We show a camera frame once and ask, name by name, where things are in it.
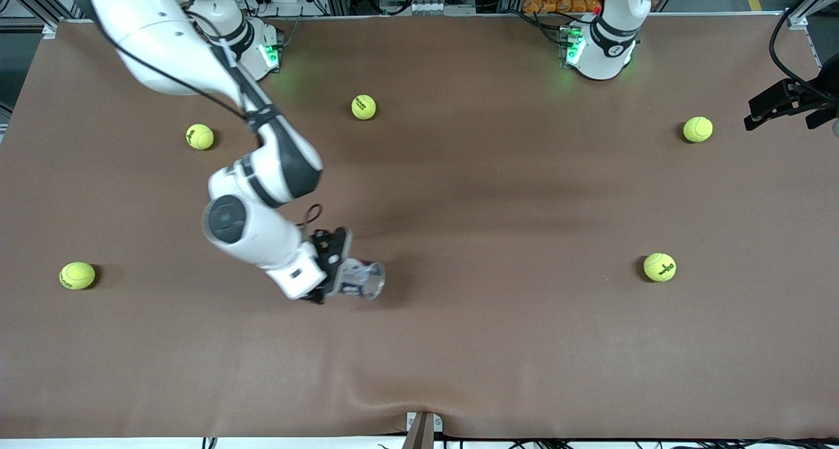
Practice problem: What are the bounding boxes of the clear tennis ball can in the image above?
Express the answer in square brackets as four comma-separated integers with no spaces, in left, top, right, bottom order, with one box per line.
[331,258,386,301]

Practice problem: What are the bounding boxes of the brown table mat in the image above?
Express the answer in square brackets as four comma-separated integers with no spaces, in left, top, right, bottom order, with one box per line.
[0,13,839,440]

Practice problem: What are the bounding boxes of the metal mat clamp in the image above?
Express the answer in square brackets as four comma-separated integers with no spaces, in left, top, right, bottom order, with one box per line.
[401,411,443,449]

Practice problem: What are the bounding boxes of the white electronic device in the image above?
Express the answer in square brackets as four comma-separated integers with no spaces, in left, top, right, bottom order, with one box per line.
[379,0,477,16]

